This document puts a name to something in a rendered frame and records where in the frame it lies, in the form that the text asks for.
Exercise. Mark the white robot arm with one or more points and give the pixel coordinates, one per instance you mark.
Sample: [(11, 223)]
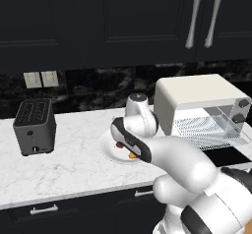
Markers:
[(183, 165)]

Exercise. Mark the kebab skewer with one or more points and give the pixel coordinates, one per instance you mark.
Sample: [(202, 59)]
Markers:
[(119, 144)]

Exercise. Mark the white toaster oven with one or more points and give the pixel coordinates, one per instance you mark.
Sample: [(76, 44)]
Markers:
[(193, 92)]

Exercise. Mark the dark upper cupboard door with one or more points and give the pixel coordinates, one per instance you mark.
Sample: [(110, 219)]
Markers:
[(236, 18), (36, 25), (141, 21)]

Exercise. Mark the dark grey toaster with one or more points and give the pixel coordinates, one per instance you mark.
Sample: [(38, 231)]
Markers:
[(34, 129)]

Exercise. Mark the dark toaster oven knob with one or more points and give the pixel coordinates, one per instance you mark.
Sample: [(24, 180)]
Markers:
[(243, 103), (239, 118)]

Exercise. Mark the white round plate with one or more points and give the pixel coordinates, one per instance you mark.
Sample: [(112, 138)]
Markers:
[(108, 149)]

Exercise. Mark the dark drawer front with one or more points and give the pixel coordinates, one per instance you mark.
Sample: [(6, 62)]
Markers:
[(138, 208), (72, 216)]

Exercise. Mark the pale wall socket plate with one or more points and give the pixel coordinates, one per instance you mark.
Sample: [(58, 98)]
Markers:
[(50, 78), (32, 80)]

